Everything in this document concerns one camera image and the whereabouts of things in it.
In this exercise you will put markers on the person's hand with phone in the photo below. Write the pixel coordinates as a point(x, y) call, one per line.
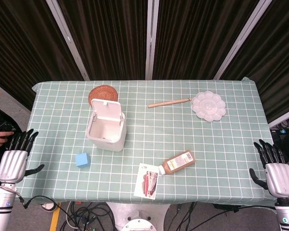
point(0, 137)

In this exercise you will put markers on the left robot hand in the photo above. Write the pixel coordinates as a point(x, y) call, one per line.
point(12, 163)

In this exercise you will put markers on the blue cube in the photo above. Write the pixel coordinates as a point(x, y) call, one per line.
point(82, 160)

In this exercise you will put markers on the brown sauce bottle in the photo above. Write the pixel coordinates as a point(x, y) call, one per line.
point(178, 163)

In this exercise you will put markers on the printed picture card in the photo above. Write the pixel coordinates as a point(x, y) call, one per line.
point(147, 181)

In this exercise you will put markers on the white desktop trash bin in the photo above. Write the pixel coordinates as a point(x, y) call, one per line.
point(106, 127)

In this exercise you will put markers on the wooden stick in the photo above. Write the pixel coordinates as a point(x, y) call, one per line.
point(169, 103)

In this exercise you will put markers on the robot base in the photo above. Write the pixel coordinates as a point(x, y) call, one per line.
point(137, 217)

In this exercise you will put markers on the white flower-shaped palette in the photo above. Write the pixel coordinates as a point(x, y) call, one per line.
point(208, 106)

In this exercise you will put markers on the woven wicker coaster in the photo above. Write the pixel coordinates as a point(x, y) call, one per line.
point(103, 92)

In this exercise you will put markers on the white screen frame post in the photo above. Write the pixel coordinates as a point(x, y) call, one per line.
point(149, 38)
point(240, 41)
point(67, 38)

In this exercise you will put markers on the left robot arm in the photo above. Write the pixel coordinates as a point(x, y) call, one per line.
point(0, 207)

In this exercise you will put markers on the table with green checkered tablecloth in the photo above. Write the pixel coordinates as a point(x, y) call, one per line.
point(159, 134)

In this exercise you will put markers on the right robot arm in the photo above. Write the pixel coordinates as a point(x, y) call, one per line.
point(287, 214)

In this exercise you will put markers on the dark curtain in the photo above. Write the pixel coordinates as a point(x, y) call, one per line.
point(110, 36)

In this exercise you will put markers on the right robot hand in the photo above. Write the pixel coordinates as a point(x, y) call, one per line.
point(278, 176)

